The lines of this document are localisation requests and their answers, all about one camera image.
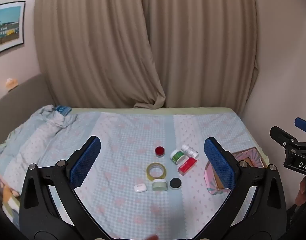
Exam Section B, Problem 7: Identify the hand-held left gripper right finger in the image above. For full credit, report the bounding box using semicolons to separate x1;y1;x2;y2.
193;137;287;240

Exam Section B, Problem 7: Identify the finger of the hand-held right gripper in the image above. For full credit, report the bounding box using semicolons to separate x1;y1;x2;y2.
270;126;298;147
294;117;306;138

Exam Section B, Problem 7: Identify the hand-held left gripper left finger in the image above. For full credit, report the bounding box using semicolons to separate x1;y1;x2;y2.
19;135;111;240

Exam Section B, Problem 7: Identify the pink cardboard box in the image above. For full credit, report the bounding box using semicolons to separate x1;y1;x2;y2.
204;146;267;195

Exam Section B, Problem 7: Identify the red box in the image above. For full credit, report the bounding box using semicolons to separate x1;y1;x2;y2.
178;157;197;175

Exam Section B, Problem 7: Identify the green jar with white lid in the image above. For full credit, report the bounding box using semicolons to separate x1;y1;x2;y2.
170;149;186;165

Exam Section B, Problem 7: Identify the clear tape roll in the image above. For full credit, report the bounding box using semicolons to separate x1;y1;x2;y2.
146;163;167;181

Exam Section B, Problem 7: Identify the pale green jar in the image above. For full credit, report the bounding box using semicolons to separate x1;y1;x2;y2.
152;178;168;192

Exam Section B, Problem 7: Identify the person's right hand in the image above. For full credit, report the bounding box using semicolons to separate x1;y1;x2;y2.
294;177;306;206

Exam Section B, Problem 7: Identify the white bottle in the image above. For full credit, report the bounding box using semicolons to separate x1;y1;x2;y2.
181;144;199;159

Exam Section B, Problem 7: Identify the blue packet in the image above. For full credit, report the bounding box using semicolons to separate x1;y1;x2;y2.
53;105;72;117

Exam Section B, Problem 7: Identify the pale green bed sheet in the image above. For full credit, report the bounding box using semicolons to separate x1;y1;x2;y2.
68;107;265;160

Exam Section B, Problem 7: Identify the colourful printed cloth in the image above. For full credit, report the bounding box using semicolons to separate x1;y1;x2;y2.
0;179;21;228

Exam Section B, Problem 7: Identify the taupe sofa backrest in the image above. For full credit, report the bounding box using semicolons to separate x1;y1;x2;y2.
0;74;56;160

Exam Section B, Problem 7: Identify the wall poster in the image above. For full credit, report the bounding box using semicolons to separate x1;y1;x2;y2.
0;1;26;57

